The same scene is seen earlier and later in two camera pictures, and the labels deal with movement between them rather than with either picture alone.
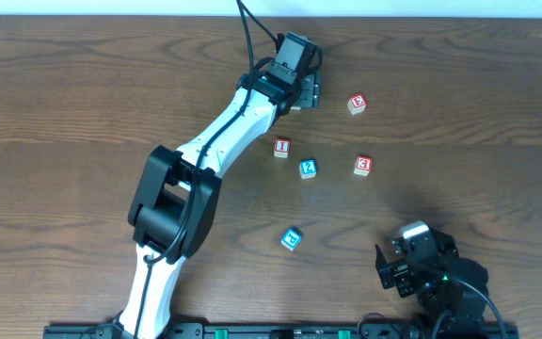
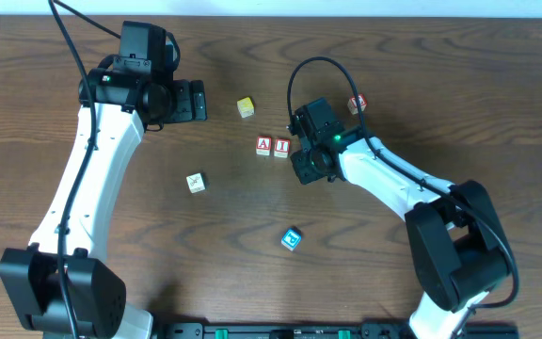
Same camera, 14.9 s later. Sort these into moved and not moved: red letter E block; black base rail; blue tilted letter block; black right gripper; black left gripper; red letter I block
Moved: black right gripper; black left gripper
Not moved: blue tilted letter block; red letter E block; black base rail; red letter I block
